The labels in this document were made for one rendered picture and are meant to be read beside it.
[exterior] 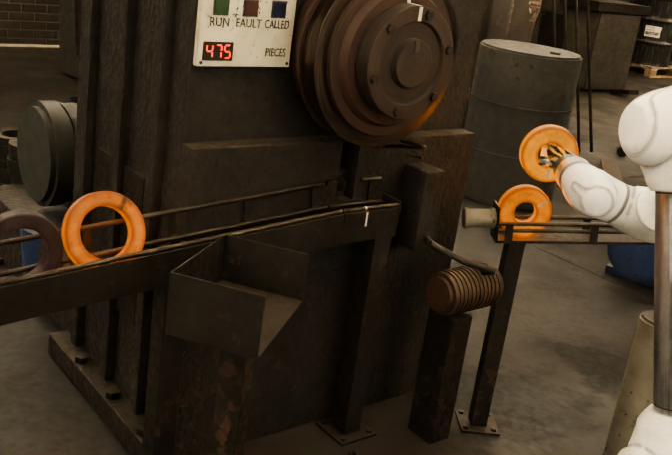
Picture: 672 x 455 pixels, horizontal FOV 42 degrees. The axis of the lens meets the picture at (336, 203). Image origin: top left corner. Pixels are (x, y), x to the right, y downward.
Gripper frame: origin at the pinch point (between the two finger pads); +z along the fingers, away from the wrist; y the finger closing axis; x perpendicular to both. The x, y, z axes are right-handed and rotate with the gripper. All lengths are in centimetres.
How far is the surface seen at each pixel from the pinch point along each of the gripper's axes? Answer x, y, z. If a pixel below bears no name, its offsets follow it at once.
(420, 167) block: -12.7, -32.0, 9.2
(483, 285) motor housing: -42.2, -10.1, -0.6
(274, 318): -29, -69, -55
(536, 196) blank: -16.9, 2.1, 8.2
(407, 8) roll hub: 33, -46, -13
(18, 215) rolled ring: -12, -123, -56
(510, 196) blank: -17.8, -5.3, 8.1
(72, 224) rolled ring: -17, -115, -46
